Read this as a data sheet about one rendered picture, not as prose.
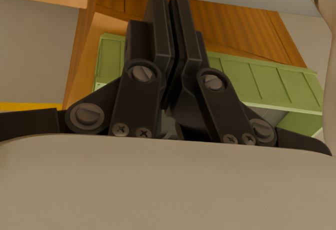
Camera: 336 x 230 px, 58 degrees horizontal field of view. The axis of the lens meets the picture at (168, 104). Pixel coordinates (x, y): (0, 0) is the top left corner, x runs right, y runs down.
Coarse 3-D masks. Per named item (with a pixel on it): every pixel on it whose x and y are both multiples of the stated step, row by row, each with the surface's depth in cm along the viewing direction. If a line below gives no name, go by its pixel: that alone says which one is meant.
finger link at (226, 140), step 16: (208, 80) 10; (224, 80) 10; (208, 96) 9; (224, 96) 10; (208, 112) 9; (224, 112) 9; (240, 112) 9; (176, 128) 12; (208, 128) 9; (224, 128) 9; (240, 128) 9; (256, 144) 9
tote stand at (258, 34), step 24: (96, 0) 71; (120, 0) 75; (144, 0) 80; (168, 0) 86; (192, 0) 92; (96, 24) 71; (120, 24) 71; (216, 24) 89; (240, 24) 96; (264, 24) 103; (72, 48) 130; (96, 48) 76; (216, 48) 80; (240, 48) 86; (264, 48) 92; (288, 48) 100; (72, 72) 96; (72, 96) 89
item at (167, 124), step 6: (162, 114) 85; (156, 120) 89; (162, 120) 85; (168, 120) 85; (174, 120) 86; (156, 126) 88; (162, 126) 84; (168, 126) 85; (174, 126) 85; (156, 132) 88; (162, 132) 84; (174, 132) 85; (168, 138) 89; (174, 138) 89
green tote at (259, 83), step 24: (120, 48) 70; (96, 72) 69; (120, 72) 65; (240, 72) 78; (264, 72) 81; (288, 72) 84; (312, 72) 87; (240, 96) 71; (264, 96) 74; (288, 96) 77; (312, 96) 80; (288, 120) 95; (312, 120) 85
